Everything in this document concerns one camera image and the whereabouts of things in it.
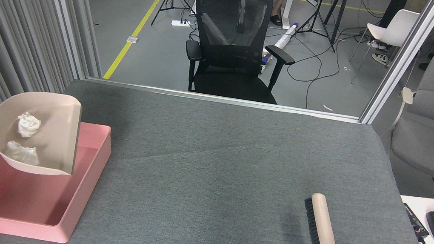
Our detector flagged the black floor cable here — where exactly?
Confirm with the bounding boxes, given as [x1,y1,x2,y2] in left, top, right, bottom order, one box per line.
[282,20,385,119]

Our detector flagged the pink plastic bin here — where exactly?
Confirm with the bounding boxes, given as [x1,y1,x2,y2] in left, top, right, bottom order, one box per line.
[0,109,116,244]

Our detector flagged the beige brush black bristles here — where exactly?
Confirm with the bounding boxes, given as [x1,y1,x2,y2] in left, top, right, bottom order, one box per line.
[298,191,361,244]

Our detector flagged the white roll blue end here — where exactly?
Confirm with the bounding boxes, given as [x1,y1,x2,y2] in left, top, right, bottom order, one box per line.
[274,19,300,52]

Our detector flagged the black mesh office chair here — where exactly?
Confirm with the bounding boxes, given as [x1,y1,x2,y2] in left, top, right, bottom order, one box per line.
[179,0,304,107]

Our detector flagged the white plastic chair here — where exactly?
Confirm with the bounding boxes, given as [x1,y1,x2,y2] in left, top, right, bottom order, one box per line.
[345,2,425,94]

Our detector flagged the silver aluminium post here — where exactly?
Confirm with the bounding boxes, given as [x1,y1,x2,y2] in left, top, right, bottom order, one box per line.
[21,0,100,80]
[360,0,434,134]

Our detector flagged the white paper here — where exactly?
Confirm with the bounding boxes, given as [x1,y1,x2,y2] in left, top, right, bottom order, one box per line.
[4,140,42,167]
[15,111,43,140]

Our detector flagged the black box red button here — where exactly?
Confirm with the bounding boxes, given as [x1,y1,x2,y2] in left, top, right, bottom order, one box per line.
[398,202,434,240]

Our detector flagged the silver table edge rail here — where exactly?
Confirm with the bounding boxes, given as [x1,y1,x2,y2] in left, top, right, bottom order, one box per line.
[85,76,363,125]

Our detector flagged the beige plastic dustpan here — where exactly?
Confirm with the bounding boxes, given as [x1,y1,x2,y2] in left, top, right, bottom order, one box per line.
[0,85,86,180]

